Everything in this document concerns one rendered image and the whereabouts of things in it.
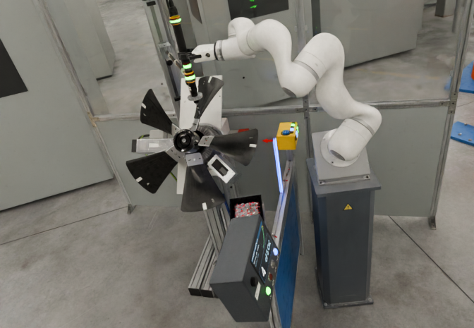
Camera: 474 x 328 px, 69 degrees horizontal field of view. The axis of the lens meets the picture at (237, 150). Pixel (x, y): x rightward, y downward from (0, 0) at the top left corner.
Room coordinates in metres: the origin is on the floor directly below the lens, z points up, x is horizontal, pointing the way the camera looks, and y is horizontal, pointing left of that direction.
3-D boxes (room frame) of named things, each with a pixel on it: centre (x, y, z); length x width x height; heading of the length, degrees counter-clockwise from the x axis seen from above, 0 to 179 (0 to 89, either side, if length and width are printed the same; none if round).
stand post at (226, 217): (1.87, 0.15, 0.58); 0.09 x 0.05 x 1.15; 70
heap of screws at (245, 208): (1.28, 0.02, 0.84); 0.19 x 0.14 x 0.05; 175
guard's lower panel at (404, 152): (2.18, -0.11, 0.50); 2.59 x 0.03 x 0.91; 70
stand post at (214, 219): (1.66, 0.23, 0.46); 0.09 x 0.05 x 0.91; 70
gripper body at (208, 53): (1.47, 0.04, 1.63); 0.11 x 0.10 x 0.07; 70
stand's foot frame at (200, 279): (1.74, 0.20, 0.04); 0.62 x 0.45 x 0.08; 160
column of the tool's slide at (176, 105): (2.21, 0.33, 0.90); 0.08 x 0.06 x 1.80; 105
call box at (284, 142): (1.66, -0.30, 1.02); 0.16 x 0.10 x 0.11; 160
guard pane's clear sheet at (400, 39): (2.18, -0.11, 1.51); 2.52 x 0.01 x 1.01; 70
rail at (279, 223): (1.29, -0.16, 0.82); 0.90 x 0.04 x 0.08; 160
